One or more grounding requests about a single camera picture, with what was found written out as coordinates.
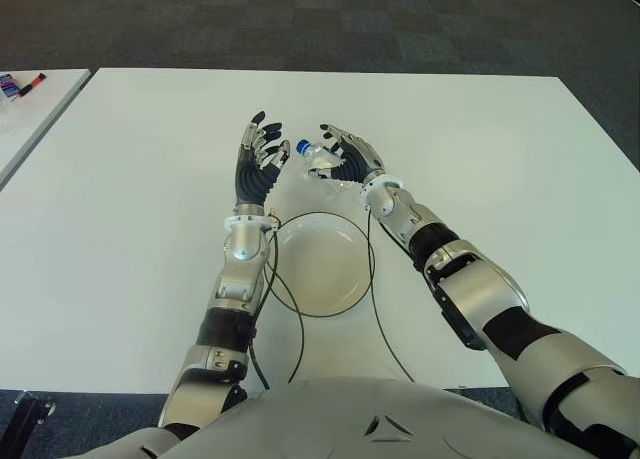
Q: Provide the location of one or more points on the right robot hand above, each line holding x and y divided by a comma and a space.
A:
357, 161

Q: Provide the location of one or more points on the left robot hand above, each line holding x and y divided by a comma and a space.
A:
252, 179

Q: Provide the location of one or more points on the clear water bottle blue cap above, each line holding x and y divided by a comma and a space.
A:
301, 146

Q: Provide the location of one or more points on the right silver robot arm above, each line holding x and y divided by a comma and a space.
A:
480, 289

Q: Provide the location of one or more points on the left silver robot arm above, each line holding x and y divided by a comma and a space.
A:
240, 259

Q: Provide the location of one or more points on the white plate black rim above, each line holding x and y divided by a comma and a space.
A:
320, 274

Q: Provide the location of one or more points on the white side table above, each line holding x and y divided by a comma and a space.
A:
40, 114

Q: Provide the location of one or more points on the red marker pen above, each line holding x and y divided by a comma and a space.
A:
31, 85

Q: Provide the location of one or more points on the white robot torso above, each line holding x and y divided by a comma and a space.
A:
350, 421

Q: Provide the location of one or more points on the blue white small pack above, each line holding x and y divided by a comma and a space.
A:
9, 84

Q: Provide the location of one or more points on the black metal stand frame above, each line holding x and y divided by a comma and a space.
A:
30, 419

